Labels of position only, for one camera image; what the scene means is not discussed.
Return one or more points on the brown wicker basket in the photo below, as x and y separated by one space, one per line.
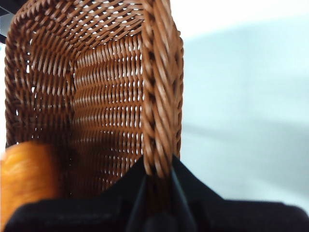
103 96

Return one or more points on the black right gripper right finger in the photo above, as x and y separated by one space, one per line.
229 217

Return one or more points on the orange plastic corn cob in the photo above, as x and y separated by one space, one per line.
26 174

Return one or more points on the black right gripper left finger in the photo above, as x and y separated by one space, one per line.
96 215

